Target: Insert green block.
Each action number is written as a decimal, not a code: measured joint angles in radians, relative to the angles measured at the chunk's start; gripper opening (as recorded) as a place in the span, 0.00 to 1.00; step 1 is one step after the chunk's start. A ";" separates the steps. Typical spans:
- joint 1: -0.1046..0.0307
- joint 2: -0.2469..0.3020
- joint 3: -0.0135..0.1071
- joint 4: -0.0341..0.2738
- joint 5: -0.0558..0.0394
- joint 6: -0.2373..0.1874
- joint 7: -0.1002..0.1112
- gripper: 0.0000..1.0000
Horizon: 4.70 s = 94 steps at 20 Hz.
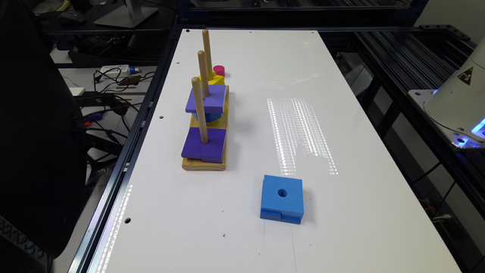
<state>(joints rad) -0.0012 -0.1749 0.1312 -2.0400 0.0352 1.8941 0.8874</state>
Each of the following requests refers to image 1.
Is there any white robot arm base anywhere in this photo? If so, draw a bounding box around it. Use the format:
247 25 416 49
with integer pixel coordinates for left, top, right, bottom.
408 41 484 149

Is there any blue block under purple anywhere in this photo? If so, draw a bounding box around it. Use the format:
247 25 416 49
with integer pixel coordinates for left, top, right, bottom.
192 113 223 124

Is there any light purple square block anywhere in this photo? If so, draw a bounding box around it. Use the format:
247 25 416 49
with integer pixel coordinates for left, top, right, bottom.
185 85 227 114

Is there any dark purple square block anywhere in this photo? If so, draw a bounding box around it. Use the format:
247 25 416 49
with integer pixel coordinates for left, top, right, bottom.
181 127 227 163

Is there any yellow block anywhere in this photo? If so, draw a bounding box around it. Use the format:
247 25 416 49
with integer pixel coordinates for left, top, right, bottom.
208 71 225 85

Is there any pink cylinder block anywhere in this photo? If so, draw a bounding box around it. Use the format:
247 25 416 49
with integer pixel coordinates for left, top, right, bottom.
213 65 225 77

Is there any blue square foam block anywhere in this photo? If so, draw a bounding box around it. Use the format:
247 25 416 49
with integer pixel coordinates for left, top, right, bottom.
260 175 304 224

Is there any wooden peg base board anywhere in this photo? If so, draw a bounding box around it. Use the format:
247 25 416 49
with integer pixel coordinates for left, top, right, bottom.
182 85 230 171

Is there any front wooden peg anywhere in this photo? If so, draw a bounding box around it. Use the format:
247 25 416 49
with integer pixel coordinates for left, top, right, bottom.
191 77 208 144

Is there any wooden peg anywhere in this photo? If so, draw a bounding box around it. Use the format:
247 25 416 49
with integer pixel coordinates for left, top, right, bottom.
202 29 213 80
191 77 208 144
198 50 210 99

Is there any middle wooden peg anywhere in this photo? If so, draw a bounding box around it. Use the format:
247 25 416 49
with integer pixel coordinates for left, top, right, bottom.
198 50 210 99

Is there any back wooden peg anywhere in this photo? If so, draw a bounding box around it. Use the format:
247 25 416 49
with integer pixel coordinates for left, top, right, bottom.
202 29 213 80

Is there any white power strip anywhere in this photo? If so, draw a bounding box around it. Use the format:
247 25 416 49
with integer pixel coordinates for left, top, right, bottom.
100 64 141 77

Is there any silver monitor stand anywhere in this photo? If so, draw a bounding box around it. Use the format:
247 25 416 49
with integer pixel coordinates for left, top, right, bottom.
94 0 158 28

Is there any black office chair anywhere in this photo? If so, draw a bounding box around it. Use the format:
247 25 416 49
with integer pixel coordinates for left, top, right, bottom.
1 1 86 272

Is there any black computer mouse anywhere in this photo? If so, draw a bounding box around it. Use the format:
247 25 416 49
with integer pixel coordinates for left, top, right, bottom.
58 11 86 25

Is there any black cable bundle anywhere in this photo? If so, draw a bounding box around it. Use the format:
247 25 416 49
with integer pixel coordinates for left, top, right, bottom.
71 67 156 164

